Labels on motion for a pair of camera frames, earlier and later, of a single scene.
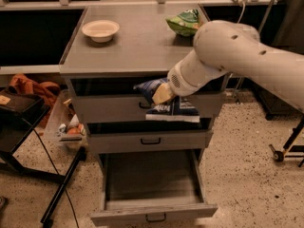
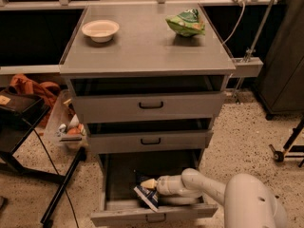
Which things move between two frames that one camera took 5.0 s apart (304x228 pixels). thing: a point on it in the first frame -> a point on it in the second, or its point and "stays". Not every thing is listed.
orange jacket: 47,91 stays
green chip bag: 186,23 stays
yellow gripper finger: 162,94 -> 148,183
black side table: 20,114 stays
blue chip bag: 177,109 -> 151,195
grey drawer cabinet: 113,49 stays
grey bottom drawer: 142,186 stays
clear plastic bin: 64,126 stays
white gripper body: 180,82 -> 165,185
